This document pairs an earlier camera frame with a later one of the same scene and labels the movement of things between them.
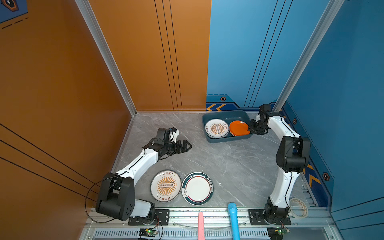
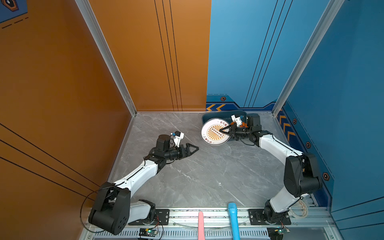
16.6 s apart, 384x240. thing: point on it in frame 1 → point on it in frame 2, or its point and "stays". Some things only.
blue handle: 232,209 stays
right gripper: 252,121 → 233,130
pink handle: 201,226 stays
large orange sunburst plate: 165,185 → 211,133
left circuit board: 144,232 stays
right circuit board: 276,233 stays
